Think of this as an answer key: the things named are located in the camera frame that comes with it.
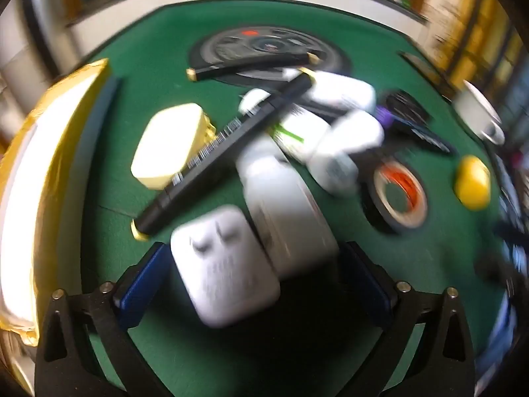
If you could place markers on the white bottle green label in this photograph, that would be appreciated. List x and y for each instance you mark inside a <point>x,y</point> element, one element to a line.
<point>299,130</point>

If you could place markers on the gold storage tray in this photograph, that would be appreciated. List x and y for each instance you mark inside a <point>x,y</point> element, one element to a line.
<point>49,132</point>

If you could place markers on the black phone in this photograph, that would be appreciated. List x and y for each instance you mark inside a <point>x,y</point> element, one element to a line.
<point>421,68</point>

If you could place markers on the yellow round object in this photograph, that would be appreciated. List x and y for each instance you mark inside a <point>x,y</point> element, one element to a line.
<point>473,182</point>

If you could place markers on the white cup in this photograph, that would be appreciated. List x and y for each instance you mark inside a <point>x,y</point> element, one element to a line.
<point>475,107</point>

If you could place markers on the black tape roll orange core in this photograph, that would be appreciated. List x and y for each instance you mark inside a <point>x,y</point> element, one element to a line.
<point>374,202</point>

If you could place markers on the white power adapter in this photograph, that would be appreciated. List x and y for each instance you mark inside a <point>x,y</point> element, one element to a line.
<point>223,269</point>

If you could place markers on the white bottle red label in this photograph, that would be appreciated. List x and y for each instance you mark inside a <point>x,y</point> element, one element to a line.
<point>285,215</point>

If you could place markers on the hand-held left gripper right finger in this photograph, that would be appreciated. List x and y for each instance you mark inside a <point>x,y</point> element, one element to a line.
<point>368,285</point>

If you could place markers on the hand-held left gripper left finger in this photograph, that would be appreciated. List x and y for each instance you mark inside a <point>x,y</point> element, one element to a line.
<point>140,285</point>

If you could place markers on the black pen purple cap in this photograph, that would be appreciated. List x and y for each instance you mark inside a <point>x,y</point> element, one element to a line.
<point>430,137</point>

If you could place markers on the gold framed cabinet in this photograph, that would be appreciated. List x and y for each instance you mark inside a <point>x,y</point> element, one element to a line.
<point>475,16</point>

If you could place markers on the black marker pen gold ends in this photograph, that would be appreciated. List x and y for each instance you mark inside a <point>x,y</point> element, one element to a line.
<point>215,149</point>
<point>248,65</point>

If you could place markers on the white plastic bottle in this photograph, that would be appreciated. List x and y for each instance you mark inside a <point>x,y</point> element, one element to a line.
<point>347,144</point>
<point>343,91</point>

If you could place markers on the round table control panel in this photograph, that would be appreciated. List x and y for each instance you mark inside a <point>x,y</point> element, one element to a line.
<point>248,39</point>

